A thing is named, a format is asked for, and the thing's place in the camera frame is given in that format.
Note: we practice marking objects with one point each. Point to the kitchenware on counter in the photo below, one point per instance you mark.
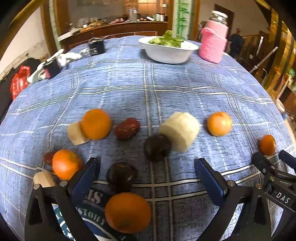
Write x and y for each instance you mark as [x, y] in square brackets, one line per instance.
[101, 22]

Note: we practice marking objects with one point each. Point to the large pale peeled chunk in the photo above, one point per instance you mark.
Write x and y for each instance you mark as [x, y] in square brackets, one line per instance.
[181, 131]

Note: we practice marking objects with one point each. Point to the white glove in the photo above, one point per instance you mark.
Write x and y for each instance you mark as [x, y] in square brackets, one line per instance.
[37, 75]
[69, 56]

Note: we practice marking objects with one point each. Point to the orange mandarin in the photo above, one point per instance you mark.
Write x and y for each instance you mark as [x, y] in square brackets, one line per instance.
[66, 164]
[219, 123]
[127, 213]
[268, 144]
[96, 124]

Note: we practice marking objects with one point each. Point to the dark cloth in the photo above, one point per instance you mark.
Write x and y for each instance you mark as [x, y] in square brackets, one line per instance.
[5, 99]

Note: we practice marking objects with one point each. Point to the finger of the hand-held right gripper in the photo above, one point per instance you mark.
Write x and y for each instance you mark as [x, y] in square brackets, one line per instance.
[261, 161]
[288, 158]

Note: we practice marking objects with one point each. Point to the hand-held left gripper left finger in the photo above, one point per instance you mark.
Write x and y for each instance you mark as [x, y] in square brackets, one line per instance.
[90, 176]

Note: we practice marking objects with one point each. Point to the golden wooden cabinet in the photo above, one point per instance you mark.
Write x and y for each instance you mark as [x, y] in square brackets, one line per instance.
[279, 58]

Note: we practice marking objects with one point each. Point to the small pale peeled chunk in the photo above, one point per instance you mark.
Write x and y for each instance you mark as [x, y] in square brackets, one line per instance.
[75, 135]
[44, 179]

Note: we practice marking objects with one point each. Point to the white bowl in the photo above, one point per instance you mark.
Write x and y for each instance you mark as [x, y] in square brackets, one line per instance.
[167, 53]

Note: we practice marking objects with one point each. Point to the red date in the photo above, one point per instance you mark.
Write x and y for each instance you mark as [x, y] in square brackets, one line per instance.
[49, 158]
[127, 128]

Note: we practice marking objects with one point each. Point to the metal pole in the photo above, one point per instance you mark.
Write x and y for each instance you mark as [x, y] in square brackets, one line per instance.
[263, 60]

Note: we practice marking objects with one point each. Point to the bottle in pink knit sleeve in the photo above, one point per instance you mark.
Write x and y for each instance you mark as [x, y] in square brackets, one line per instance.
[212, 44]

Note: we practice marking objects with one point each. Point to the black pouch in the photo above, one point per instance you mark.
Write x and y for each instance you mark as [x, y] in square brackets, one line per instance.
[52, 68]

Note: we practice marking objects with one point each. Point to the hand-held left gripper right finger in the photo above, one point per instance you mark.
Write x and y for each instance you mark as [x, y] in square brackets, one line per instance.
[208, 178]

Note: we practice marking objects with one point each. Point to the dark brown chestnut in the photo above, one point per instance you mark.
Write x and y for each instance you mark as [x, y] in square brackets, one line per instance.
[157, 147]
[121, 177]

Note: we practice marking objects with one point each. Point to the red plastic bag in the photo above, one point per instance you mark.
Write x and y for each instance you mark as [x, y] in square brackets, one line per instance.
[19, 81]

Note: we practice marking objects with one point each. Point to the black cup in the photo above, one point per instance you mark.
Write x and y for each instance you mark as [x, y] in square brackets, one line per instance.
[97, 47]

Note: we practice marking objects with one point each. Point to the bamboo print wall panel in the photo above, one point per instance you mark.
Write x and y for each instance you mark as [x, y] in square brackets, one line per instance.
[182, 18]

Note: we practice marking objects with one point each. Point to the wooden counter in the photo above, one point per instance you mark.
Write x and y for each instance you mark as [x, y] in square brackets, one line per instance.
[115, 30]

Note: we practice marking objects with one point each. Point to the blue plaid tablecloth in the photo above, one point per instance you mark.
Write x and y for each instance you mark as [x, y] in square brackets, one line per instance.
[148, 92]

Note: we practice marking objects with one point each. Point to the green leafy vegetables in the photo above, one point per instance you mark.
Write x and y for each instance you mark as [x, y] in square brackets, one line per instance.
[166, 40]

